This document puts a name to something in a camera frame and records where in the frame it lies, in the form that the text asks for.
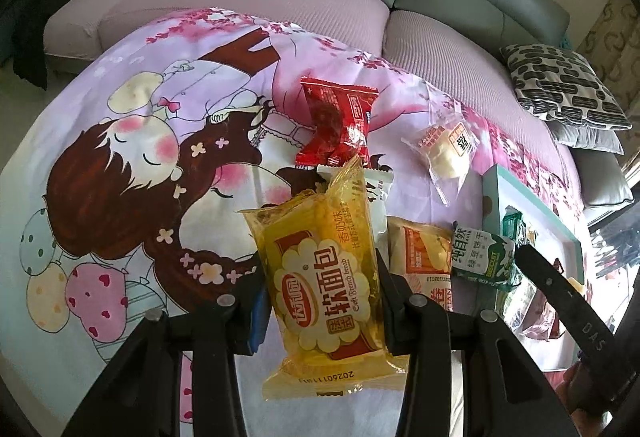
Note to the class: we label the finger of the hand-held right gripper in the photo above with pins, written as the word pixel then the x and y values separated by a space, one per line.
pixel 560 289

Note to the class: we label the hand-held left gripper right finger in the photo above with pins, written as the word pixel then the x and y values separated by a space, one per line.
pixel 400 317

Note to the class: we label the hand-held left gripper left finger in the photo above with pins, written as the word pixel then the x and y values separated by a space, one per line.
pixel 257 322

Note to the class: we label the yellow bread packet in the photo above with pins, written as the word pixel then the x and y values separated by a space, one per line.
pixel 320 287

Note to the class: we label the green biscuit packet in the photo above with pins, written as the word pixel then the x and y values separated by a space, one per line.
pixel 482 259

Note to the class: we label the teal cardboard box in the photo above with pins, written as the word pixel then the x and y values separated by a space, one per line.
pixel 492 197

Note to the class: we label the person's right hand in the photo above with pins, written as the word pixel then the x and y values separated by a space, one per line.
pixel 570 392

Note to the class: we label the orange snack packet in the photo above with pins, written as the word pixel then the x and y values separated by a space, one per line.
pixel 420 257

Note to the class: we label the small green packet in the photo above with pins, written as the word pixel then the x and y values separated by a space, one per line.
pixel 515 227

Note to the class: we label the white yellow snack packet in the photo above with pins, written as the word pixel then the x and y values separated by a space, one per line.
pixel 377 197

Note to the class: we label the grey pillow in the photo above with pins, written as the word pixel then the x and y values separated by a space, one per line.
pixel 590 139

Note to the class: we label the cartoon printed blanket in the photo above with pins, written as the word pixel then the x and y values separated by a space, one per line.
pixel 100 197

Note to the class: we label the black white patterned pillow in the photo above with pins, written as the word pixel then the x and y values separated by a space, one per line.
pixel 565 87

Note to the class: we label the red snack packet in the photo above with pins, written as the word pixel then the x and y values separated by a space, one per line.
pixel 337 122

